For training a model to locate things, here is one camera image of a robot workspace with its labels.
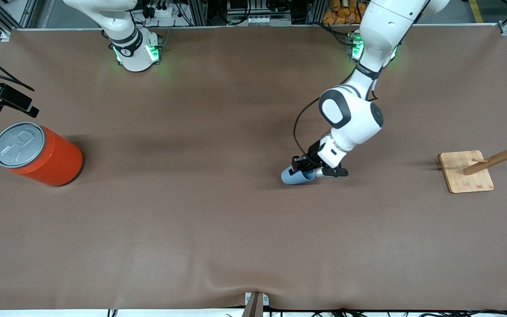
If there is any grey metal table bracket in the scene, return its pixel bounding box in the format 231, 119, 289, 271
244, 291, 270, 317

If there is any white power strip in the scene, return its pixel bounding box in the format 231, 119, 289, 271
146, 0, 188, 19

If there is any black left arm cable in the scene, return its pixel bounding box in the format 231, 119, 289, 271
293, 97, 325, 159

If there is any light blue cup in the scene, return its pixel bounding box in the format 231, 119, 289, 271
281, 165, 316, 185

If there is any white terminal block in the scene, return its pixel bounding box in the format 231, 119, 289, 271
247, 15, 291, 26

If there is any brown table mat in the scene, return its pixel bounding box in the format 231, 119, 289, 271
0, 24, 507, 311

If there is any orange can with silver lid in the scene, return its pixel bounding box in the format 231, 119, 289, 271
0, 122, 84, 187

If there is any orange snack packets pile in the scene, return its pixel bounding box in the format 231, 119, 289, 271
323, 0, 371, 26

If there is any wooden cup rack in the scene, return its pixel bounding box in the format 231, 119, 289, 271
438, 121, 507, 194

